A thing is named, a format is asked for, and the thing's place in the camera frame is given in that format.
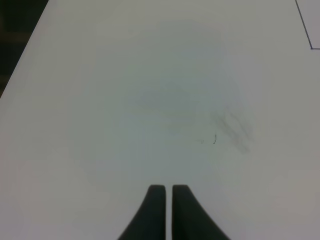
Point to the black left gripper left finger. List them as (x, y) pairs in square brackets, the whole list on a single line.
[(149, 222)]

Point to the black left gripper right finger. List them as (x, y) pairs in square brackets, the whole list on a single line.
[(189, 221)]

